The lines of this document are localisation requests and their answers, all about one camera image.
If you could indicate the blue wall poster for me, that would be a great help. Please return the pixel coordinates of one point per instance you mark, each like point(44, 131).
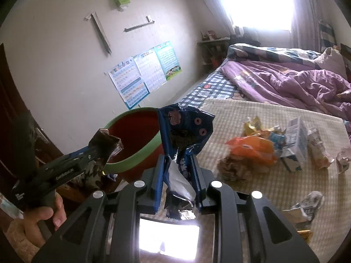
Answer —
point(127, 83)

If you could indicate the long metal wall bracket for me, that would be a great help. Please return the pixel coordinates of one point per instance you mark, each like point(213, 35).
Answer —
point(100, 31)

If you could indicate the window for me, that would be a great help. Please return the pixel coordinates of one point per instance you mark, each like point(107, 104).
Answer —
point(255, 2)

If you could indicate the red bucket with green rim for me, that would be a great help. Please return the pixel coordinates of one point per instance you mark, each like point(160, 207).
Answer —
point(131, 131)

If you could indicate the plaid cushion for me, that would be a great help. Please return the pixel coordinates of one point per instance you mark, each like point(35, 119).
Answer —
point(327, 35)

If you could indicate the dark headboard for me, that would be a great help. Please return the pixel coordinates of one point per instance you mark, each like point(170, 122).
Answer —
point(346, 60)

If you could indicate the yellow snack wrapper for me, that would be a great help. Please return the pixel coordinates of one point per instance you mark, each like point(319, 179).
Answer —
point(253, 126)

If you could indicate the short metal wall bracket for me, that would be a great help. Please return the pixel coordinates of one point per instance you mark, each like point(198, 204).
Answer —
point(138, 26)

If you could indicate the white yellow wall poster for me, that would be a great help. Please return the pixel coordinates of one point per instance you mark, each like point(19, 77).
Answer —
point(149, 68)

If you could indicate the beige drink carton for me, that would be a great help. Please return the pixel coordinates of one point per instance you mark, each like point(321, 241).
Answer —
point(319, 148)

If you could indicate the dark plaid blanket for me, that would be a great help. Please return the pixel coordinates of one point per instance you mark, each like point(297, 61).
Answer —
point(268, 52)

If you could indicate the blue white yellow wrapper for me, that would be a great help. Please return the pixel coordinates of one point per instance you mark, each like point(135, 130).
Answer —
point(274, 137)

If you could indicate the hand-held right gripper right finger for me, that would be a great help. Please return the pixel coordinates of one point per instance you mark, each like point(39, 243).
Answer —
point(197, 176)

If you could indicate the dark side table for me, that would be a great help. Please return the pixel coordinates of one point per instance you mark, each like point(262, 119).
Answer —
point(212, 46)

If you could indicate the orange snack bag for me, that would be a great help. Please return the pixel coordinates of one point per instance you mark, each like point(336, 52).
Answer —
point(252, 148)

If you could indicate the blue snack wrapper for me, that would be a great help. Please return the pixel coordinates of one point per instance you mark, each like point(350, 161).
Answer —
point(186, 120)

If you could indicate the dark brown snack wrapper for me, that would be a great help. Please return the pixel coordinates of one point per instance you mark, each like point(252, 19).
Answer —
point(108, 142)

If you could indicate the golden wrapper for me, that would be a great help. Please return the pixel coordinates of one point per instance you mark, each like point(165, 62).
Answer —
point(305, 237)

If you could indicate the beige woven mat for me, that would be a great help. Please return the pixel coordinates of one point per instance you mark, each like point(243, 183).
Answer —
point(246, 194)

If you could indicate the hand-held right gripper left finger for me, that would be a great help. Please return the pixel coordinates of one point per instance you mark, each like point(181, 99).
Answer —
point(160, 179)

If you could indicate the blue white milk carton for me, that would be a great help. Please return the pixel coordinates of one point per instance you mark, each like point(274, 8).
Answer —
point(296, 139)

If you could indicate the blue plaid bed sheet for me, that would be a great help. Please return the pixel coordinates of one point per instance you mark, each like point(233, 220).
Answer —
point(216, 87)

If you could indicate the light blue cloth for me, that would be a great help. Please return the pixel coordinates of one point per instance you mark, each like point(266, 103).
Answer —
point(347, 125)

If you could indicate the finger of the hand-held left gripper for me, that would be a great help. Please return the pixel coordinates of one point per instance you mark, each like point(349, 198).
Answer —
point(83, 156)

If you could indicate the person's left hand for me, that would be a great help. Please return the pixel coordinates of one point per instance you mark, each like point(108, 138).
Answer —
point(41, 219)

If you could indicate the teal wall poster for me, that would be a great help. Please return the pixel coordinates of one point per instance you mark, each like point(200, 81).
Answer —
point(168, 60)

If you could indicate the grey curtain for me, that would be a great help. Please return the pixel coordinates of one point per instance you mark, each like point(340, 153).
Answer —
point(211, 2)
point(312, 11)

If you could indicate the purple quilt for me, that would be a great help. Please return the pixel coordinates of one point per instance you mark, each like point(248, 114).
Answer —
point(288, 85)

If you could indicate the crumpled pink white paper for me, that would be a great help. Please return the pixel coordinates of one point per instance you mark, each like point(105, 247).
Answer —
point(344, 159)

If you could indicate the white pillow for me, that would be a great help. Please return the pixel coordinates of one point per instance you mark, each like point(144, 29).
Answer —
point(331, 60)

